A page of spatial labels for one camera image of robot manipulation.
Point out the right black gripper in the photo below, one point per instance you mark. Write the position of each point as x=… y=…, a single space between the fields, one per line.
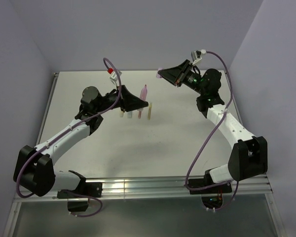
x=176 y=75

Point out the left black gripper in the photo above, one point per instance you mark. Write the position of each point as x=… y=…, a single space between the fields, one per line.
x=129 y=102

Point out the pink highlighter pen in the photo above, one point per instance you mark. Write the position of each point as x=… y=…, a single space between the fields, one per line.
x=144 y=92

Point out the purple pen cap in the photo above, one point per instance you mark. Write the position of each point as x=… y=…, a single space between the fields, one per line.
x=158 y=75

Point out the olive yellow pen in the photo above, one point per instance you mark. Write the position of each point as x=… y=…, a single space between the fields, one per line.
x=149 y=110

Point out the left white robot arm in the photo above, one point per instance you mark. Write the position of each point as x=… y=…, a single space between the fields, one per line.
x=34 y=172

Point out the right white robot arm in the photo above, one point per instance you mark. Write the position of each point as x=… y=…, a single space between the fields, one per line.
x=249 y=153

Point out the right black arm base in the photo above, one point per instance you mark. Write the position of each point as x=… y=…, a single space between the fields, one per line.
x=213 y=198

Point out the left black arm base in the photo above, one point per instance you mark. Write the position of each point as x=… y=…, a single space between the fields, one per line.
x=90 y=191

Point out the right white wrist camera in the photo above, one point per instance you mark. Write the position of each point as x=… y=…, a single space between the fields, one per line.
x=197 y=56

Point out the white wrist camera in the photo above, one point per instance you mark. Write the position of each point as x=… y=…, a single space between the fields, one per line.
x=197 y=56
x=113 y=75

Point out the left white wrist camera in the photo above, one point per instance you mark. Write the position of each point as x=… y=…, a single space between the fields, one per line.
x=113 y=75

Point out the aluminium front rail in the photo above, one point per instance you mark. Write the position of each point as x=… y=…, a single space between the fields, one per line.
x=149 y=207

